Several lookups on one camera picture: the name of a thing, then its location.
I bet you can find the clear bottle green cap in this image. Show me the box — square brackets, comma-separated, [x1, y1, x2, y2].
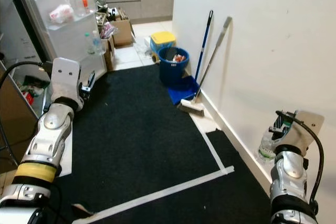
[258, 126, 282, 165]

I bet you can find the silver fridge door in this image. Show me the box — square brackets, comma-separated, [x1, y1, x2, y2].
[13, 0, 109, 103]

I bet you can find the silver fridge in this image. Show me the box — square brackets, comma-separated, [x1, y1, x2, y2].
[0, 0, 54, 125]

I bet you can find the brown wooden cabinet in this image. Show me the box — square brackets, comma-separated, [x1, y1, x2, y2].
[0, 60, 33, 173]

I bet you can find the small clear bottle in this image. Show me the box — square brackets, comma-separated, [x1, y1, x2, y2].
[83, 31, 103, 57]

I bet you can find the cardboard box with clutter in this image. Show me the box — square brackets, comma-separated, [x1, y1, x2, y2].
[99, 7, 136, 57]

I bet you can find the white plastic bag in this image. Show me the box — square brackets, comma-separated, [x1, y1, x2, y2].
[48, 0, 76, 25]

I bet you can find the red capped bottle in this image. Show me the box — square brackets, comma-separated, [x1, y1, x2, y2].
[80, 0, 94, 16]

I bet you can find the black floor mat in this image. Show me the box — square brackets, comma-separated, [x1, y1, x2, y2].
[57, 63, 275, 224]

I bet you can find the blue bucket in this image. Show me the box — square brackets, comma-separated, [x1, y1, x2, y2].
[157, 46, 190, 86]

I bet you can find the yellow blue bin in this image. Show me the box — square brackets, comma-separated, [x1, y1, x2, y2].
[149, 30, 177, 60]

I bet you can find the blue dustpan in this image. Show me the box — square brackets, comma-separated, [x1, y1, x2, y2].
[167, 75, 201, 105]

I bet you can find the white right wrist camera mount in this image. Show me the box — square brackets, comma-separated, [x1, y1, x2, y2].
[291, 110, 326, 154]

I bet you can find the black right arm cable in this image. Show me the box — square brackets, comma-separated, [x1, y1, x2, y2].
[275, 109, 326, 205]

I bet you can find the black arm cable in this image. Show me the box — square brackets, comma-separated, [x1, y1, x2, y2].
[275, 109, 326, 205]
[0, 61, 56, 168]

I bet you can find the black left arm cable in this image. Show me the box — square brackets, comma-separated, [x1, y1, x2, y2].
[0, 61, 56, 168]

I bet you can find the grey handled broom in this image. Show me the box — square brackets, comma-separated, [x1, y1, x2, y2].
[179, 16, 233, 118]

